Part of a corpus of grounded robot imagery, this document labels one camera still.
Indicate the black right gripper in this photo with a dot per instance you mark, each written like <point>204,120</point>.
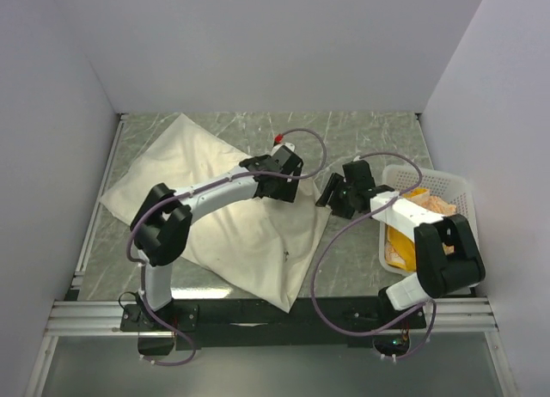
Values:
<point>335,185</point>

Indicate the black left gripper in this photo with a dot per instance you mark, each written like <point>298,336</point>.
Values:
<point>286,192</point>

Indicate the cream satin pillowcase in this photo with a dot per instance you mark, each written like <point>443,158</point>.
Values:
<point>260,245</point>

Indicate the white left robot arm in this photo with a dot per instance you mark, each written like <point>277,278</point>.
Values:
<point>161,227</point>

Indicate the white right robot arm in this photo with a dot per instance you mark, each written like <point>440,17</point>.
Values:
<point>446,254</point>

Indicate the white plastic basket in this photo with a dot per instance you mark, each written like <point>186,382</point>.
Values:
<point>439,192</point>

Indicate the orange patterned cloth in basket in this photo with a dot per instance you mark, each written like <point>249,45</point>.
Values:
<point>423,197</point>

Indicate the yellow cloth in basket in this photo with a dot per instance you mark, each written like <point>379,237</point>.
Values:
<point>399,251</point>

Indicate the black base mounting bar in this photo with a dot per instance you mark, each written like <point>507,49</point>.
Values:
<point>255,322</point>

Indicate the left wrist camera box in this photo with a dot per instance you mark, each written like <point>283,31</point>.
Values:
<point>279,143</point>

